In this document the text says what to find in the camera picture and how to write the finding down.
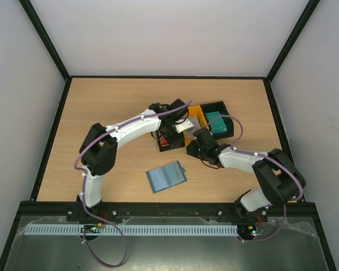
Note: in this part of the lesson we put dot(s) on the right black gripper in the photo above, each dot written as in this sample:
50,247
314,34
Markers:
199,134

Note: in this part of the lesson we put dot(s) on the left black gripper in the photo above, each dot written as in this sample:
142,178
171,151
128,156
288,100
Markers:
168,140

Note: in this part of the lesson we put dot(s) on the black bin with red cards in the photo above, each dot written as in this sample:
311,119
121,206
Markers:
175,141

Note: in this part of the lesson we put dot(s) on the yellow bin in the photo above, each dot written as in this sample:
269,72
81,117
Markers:
197,117

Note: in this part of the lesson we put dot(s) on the blue card holder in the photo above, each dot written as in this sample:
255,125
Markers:
167,176

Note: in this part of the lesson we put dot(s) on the teal card stack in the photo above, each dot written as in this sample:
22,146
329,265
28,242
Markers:
217,123

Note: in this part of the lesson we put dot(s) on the black bin with teal cards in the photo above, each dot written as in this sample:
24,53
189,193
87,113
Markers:
219,106

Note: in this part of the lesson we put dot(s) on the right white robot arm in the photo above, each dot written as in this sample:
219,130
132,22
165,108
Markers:
278,178

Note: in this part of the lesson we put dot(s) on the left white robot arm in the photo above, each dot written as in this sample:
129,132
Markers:
99,149

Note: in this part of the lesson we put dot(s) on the red patterned card stack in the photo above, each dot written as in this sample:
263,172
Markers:
163,141

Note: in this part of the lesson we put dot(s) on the white vip card stack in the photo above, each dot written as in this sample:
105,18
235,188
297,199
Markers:
195,122

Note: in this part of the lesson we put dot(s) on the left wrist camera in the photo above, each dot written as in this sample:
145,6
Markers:
184,126

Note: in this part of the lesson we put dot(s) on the light blue slotted cable duct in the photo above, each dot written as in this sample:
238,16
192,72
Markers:
134,230

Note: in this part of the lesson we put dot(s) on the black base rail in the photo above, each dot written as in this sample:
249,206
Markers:
117,212

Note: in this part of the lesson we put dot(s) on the black enclosure frame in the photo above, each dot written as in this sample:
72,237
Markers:
301,207

